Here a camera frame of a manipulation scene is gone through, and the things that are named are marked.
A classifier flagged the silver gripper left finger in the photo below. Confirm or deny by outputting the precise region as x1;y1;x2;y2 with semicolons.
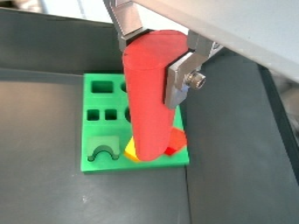
102;0;152;51

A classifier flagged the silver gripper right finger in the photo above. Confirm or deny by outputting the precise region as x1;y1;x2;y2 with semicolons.
164;31;221;109

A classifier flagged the red cylinder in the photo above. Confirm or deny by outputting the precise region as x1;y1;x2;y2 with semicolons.
122;30;186;161

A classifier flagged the green shape sorter board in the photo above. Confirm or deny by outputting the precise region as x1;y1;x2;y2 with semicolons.
80;73;189;172

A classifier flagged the red hexagonal block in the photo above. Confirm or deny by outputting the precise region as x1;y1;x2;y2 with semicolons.
164;127;186;156

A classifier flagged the yellow faceted block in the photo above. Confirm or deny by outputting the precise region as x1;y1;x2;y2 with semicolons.
124;138;140;163

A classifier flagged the green notched block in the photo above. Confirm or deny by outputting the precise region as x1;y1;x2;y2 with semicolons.
86;136;120;162

